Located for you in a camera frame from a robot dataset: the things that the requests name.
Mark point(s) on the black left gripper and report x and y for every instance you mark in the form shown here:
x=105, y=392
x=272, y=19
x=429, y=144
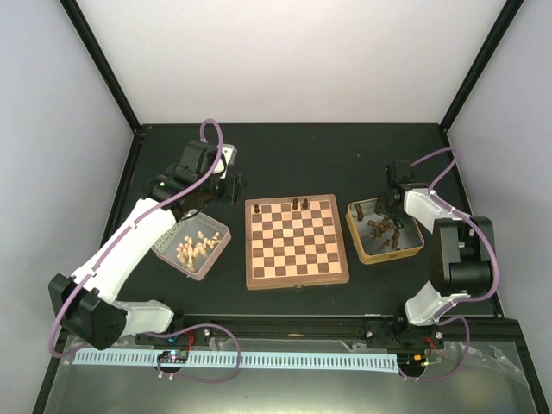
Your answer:
x=236, y=189

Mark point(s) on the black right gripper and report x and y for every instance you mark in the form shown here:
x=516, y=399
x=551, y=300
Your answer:
x=379, y=209

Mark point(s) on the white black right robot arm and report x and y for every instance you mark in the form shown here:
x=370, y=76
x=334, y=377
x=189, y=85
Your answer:
x=463, y=264

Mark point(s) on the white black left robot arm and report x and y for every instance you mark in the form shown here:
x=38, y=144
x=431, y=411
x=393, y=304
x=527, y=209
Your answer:
x=86, y=303

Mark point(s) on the dark chess pieces pile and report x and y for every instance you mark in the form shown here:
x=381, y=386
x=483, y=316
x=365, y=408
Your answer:
x=377, y=234

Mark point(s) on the wooden chess board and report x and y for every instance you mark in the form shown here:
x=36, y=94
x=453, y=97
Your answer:
x=288, y=248

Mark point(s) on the light wooden chess pieces pile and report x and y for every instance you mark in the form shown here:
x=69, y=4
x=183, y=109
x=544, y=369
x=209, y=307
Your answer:
x=193, y=253

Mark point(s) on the right circuit board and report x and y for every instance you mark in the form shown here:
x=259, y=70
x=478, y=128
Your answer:
x=417, y=360

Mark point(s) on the circuit board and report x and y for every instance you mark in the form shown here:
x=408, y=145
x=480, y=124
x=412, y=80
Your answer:
x=417, y=360
x=173, y=356

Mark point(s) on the left circuit board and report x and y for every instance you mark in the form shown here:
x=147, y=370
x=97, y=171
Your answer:
x=173, y=356

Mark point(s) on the gold metal tin tray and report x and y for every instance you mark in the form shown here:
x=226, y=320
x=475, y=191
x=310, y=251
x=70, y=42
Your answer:
x=414, y=237

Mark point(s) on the pink metal tin tray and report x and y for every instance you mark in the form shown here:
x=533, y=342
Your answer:
x=165, y=247

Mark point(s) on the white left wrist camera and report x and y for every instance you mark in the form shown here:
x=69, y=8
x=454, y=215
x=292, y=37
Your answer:
x=227, y=159

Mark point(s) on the black mounting rail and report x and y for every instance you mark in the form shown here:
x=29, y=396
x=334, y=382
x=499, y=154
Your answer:
x=376, y=332

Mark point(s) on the light blue cable duct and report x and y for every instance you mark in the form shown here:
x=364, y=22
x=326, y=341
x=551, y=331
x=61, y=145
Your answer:
x=118, y=357

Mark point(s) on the black frame post right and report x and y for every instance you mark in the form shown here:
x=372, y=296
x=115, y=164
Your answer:
x=494, y=37

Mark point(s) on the black frame post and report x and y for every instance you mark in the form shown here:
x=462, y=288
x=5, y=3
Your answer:
x=95, y=51
x=494, y=37

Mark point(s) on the black frame post left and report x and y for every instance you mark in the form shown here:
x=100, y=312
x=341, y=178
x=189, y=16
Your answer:
x=95, y=51

